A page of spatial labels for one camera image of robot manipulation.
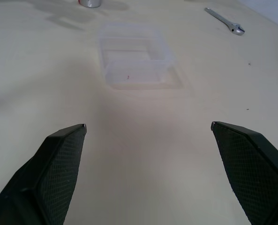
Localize silver metal can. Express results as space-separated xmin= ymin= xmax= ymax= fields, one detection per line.
xmin=78 ymin=0 xmax=102 ymax=8

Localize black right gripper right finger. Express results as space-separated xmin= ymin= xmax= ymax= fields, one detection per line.
xmin=210 ymin=121 xmax=278 ymax=225

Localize clear plastic container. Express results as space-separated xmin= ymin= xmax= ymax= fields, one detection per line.
xmin=97 ymin=22 xmax=190 ymax=91

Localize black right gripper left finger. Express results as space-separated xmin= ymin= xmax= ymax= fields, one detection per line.
xmin=0 ymin=123 xmax=87 ymax=225

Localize silver adjustable wrench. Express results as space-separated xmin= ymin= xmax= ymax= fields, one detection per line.
xmin=204 ymin=7 xmax=246 ymax=37

